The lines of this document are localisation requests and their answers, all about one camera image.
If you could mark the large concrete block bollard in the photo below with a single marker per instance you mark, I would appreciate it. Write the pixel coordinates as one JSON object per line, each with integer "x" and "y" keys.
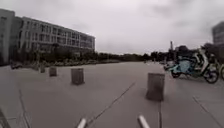
{"x": 155, "y": 87}

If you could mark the robot's own part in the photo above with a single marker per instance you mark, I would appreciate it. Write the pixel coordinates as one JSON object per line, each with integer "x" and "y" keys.
{"x": 143, "y": 122}
{"x": 81, "y": 123}

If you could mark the row of dark trees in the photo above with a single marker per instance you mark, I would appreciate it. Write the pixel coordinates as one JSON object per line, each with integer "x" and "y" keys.
{"x": 116, "y": 56}

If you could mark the row of scooters and bicycles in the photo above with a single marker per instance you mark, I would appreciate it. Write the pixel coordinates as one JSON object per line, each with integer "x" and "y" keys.
{"x": 200, "y": 66}

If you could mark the grey concrete slab plaza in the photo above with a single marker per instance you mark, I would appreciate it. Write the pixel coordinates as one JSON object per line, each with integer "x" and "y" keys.
{"x": 110, "y": 80}

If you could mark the long grey building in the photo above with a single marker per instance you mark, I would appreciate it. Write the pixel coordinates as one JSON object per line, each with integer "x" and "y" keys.
{"x": 50, "y": 35}

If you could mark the distant tower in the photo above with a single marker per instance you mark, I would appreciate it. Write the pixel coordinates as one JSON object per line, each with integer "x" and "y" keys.
{"x": 171, "y": 46}

